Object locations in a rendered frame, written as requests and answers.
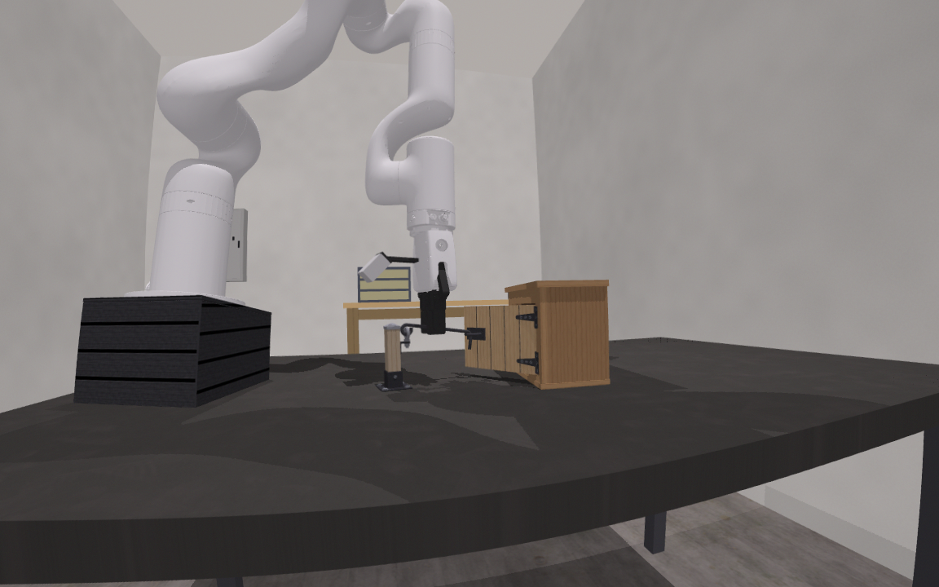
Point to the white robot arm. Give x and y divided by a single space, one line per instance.
199 98

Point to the light wooden cabinet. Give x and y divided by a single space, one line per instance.
560 333

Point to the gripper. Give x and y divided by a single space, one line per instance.
437 264

